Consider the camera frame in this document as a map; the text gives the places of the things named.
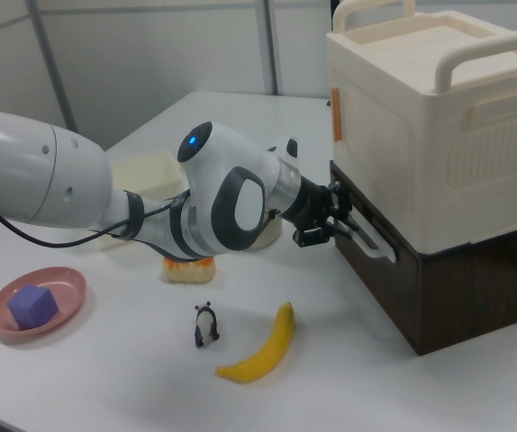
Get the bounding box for yellow toy banana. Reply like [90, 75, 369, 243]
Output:
[215, 301, 296, 385]

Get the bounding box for white open plastic tub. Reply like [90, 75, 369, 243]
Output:
[99, 149, 188, 252]

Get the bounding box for brown drawer with white handle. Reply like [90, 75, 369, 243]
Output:
[330, 161, 421, 303]

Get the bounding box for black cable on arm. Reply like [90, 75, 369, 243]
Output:
[0, 188, 192, 248]

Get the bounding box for dark brown wooden cabinet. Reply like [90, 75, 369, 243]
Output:
[329, 160, 517, 357]

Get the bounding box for purple cube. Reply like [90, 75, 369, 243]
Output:
[6, 283, 60, 331]

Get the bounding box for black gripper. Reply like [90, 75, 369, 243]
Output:
[279, 175, 361, 248]

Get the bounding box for toy salmon sushi piece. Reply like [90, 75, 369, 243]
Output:
[161, 256, 217, 286]

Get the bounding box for pink plate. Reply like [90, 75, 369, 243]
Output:
[0, 265, 88, 346]

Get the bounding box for small panda figurine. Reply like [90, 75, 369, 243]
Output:
[193, 301, 221, 348]

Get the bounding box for cream plastic box with handles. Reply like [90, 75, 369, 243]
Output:
[325, 0, 517, 247]

